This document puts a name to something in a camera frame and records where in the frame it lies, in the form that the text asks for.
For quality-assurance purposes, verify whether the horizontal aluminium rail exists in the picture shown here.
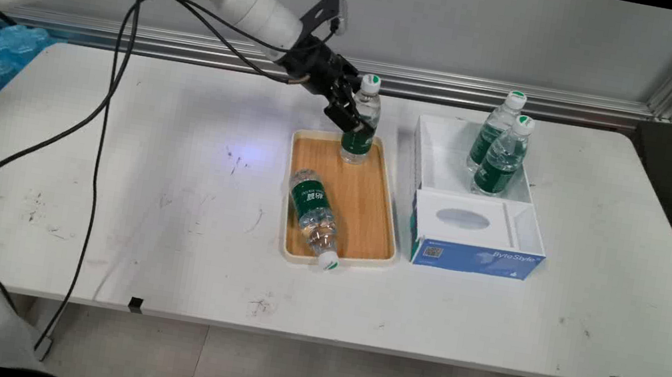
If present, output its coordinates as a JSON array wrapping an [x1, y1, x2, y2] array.
[[0, 0, 661, 138]]

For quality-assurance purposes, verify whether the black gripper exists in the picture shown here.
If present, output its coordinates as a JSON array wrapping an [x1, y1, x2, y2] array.
[[265, 30, 392, 138]]

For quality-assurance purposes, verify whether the green label water bottle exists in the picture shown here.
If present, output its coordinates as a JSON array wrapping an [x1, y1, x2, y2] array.
[[338, 71, 388, 169], [275, 166, 355, 275], [464, 85, 530, 180], [469, 109, 537, 202]]

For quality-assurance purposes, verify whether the black wrist camera mount plate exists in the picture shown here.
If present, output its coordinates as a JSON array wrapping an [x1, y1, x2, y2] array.
[[298, 0, 350, 43]]

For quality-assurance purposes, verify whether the blue wrapped water bottle pack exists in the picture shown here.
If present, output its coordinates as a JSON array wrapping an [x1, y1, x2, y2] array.
[[0, 19, 70, 137]]

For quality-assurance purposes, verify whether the wooden tray with cream rim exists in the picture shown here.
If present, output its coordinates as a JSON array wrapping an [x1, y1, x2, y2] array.
[[272, 125, 416, 281]]

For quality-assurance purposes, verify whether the white box with blue side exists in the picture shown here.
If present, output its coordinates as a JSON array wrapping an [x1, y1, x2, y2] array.
[[393, 112, 567, 286]]

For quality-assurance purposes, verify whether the long black cable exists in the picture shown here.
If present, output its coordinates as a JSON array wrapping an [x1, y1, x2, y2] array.
[[31, 0, 168, 373], [0, 0, 145, 377]]

